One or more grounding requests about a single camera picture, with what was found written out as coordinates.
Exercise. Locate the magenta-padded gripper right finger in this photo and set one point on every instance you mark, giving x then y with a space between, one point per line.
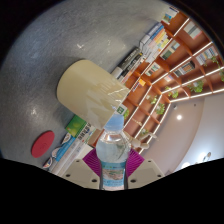
146 172

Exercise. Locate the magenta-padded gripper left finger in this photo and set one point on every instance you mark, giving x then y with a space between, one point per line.
79 173

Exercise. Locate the recessed ceiling spotlight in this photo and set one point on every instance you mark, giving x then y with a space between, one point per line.
179 117

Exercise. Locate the clear blue-capped water bottle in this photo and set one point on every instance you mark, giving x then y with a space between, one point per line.
112 150

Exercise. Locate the cream ceramic cup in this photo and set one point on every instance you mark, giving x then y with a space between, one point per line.
86 90

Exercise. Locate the small green box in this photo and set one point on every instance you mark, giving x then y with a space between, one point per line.
75 126

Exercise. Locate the ceiling lamp with round lights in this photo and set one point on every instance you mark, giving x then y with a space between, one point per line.
203 158

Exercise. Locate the stack of white books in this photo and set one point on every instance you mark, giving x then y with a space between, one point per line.
75 155

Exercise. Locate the brown wooden shelf unit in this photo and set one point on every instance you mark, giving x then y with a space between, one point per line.
180 66

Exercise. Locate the stack of dark books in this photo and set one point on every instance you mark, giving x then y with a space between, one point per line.
128 63

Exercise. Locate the flat round red coaster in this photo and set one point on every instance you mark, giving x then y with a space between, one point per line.
42 144

